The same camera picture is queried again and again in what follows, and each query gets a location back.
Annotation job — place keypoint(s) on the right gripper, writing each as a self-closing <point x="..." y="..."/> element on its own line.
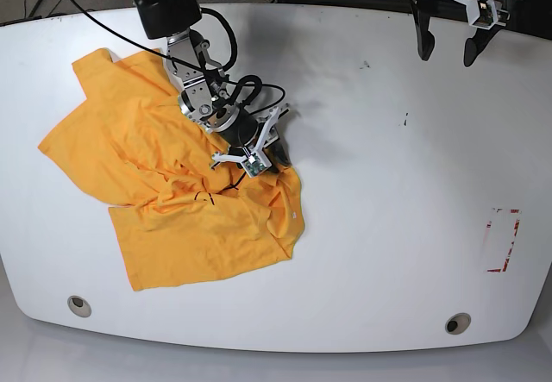
<point x="248" y="134"/>

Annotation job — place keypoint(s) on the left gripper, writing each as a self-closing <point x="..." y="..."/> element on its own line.
<point x="423" y="10"/>

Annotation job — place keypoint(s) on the yellow t-shirt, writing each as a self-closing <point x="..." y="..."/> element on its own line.
<point x="178" y="219"/>

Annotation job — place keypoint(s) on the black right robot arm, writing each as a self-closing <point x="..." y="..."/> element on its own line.
<point x="209" y="98"/>

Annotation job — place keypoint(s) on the red tape rectangle marking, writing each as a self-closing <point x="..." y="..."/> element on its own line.
<point x="499" y="239"/>

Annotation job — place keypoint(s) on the right table grommet hole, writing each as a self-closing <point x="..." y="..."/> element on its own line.
<point x="458" y="324"/>

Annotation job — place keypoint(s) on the table grommet hole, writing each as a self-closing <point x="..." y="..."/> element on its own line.
<point x="458" y="324"/>
<point x="79" y="306"/>

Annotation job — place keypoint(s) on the left table grommet hole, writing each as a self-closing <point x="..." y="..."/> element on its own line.
<point x="79" y="306"/>

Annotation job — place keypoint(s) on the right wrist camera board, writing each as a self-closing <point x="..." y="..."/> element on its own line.
<point x="254" y="165"/>

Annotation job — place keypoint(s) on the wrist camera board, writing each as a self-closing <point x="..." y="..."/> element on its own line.
<point x="254" y="165"/>
<point x="491" y="14"/>

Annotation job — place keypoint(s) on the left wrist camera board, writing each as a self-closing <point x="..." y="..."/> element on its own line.
<point x="491" y="14"/>

